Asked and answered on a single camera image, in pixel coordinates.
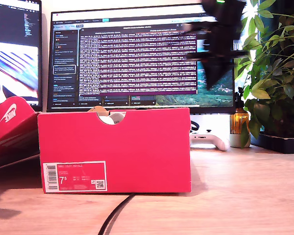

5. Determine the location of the black table cable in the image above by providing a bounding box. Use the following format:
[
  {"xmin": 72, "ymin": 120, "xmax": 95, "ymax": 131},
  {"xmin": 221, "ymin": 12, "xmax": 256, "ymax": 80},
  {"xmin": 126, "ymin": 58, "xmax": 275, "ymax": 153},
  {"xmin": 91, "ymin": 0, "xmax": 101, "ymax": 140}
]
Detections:
[{"xmin": 98, "ymin": 193, "xmax": 135, "ymax": 235}]

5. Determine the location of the amber pump bottle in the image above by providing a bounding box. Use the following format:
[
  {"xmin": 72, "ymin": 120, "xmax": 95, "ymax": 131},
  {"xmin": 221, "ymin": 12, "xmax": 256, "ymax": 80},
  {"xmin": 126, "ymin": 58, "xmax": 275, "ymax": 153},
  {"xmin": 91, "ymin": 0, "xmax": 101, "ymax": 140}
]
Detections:
[{"xmin": 230, "ymin": 87, "xmax": 250, "ymax": 135}]

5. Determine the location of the black monitor with code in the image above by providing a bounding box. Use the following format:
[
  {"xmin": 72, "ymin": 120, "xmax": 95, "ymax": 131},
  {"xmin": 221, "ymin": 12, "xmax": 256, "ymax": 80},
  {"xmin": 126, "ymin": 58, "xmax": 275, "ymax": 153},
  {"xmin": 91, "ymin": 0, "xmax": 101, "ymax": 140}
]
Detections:
[{"xmin": 0, "ymin": 0, "xmax": 43, "ymax": 111}]

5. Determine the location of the small pale plant pot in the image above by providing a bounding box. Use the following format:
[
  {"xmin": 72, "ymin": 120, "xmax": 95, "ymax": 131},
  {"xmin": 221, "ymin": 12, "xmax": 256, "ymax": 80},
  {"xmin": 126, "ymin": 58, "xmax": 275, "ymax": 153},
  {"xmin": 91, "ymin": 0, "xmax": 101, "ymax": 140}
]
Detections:
[{"xmin": 229, "ymin": 133, "xmax": 251, "ymax": 148}]

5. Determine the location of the green leafy houseplant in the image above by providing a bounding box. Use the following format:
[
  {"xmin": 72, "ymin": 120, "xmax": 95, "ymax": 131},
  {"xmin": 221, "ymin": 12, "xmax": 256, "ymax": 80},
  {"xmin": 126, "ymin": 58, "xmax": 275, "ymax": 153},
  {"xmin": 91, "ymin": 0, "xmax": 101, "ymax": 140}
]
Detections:
[{"xmin": 234, "ymin": 0, "xmax": 294, "ymax": 149}]

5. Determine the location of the red Nike shoebox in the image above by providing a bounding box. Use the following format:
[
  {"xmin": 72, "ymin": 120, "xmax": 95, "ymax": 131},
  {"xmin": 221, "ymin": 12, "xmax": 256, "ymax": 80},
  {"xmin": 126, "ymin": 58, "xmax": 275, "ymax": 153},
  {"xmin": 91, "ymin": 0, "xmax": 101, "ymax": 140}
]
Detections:
[{"xmin": 0, "ymin": 96, "xmax": 192, "ymax": 194}]

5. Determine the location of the dark curved band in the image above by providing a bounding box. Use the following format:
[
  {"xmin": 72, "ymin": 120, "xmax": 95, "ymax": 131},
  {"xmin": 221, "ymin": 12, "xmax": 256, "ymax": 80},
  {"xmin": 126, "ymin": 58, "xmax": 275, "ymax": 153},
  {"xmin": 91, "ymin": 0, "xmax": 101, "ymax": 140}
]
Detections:
[{"xmin": 190, "ymin": 120, "xmax": 200, "ymax": 134}]

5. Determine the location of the white monitor riser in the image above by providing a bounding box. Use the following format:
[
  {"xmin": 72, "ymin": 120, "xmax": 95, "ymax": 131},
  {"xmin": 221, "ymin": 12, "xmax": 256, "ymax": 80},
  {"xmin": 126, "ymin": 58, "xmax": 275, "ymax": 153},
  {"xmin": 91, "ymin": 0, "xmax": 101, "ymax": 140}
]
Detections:
[{"xmin": 190, "ymin": 114, "xmax": 231, "ymax": 147}]

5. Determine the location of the wide black computer monitor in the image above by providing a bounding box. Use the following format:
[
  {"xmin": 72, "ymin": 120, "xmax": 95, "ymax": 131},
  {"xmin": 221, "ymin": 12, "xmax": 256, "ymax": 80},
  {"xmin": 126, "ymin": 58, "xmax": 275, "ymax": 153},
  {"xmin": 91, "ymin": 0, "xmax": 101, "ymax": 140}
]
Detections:
[{"xmin": 47, "ymin": 3, "xmax": 237, "ymax": 115}]

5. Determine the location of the black plant tray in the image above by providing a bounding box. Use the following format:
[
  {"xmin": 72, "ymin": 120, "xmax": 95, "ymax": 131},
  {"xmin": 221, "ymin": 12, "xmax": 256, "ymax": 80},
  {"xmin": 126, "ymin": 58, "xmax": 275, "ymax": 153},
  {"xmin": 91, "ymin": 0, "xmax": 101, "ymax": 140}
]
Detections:
[{"xmin": 251, "ymin": 133, "xmax": 294, "ymax": 154}]

